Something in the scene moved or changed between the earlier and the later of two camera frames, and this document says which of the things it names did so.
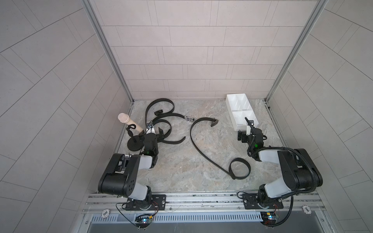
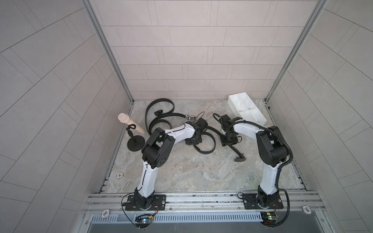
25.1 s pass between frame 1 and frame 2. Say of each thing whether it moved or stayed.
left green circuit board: stayed
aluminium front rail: stayed
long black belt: moved
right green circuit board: stayed
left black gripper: moved
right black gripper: moved
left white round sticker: stayed
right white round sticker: stayed
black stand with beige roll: stayed
